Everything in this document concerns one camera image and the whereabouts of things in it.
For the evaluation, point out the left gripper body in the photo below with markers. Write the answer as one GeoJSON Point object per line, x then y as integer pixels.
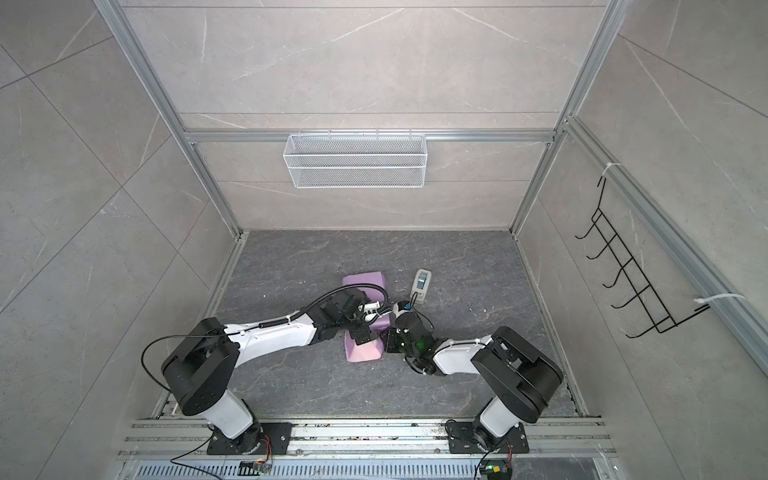
{"type": "Point", "coordinates": [349, 321]}

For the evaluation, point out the black wire hook rack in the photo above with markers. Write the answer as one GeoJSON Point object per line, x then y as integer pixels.
{"type": "Point", "coordinates": [631, 273]}

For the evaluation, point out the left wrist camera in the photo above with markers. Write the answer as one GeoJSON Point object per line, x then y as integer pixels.
{"type": "Point", "coordinates": [371, 310]}

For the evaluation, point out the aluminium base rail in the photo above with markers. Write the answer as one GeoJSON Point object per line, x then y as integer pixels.
{"type": "Point", "coordinates": [418, 448]}

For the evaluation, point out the white wire mesh basket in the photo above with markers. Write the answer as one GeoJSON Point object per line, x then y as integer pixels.
{"type": "Point", "coordinates": [356, 160]}

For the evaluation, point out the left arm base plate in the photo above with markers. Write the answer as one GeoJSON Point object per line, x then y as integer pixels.
{"type": "Point", "coordinates": [263, 438]}

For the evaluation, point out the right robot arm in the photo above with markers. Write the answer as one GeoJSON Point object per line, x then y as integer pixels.
{"type": "Point", "coordinates": [522, 378]}

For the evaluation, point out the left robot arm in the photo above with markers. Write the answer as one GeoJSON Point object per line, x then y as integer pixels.
{"type": "Point", "coordinates": [198, 371]}

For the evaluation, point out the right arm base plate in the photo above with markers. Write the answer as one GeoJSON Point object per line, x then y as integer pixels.
{"type": "Point", "coordinates": [473, 438]}

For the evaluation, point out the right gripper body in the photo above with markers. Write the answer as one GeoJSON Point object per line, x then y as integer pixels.
{"type": "Point", "coordinates": [396, 344]}

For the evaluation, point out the pink wrapping paper sheet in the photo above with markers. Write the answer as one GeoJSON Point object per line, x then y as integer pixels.
{"type": "Point", "coordinates": [374, 349]}

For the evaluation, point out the grey tape dispenser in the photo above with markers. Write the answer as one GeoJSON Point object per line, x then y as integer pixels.
{"type": "Point", "coordinates": [420, 286]}

